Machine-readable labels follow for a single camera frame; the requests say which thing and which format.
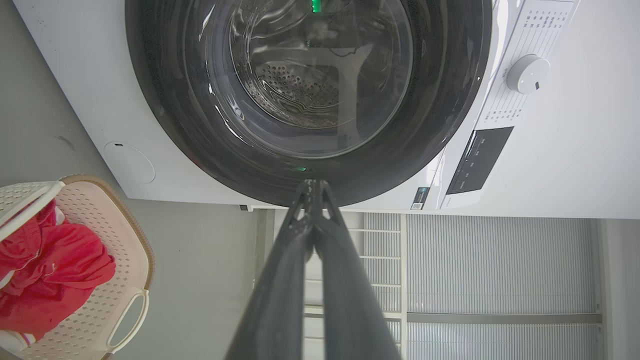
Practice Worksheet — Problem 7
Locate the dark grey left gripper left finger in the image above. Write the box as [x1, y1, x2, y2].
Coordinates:
[225, 179, 316, 360]

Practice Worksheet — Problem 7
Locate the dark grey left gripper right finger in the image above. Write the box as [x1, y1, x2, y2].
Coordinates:
[313, 179, 402, 360]

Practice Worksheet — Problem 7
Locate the beige perforated laundry basket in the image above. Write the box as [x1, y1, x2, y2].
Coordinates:
[0, 174, 155, 360]

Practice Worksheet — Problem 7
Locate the red garment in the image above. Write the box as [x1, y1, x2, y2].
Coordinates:
[0, 200, 117, 342]

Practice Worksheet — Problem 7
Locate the round black washing machine door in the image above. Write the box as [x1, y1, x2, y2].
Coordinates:
[125, 0, 493, 208]

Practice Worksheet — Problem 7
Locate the white striped cloth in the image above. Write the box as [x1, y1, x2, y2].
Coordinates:
[0, 329, 37, 353]

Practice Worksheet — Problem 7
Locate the white front-load washing machine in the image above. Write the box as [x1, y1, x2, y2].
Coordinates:
[12, 0, 640, 220]

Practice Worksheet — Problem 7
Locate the white washing machine dial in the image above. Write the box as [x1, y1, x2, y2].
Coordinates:
[506, 54, 551, 95]

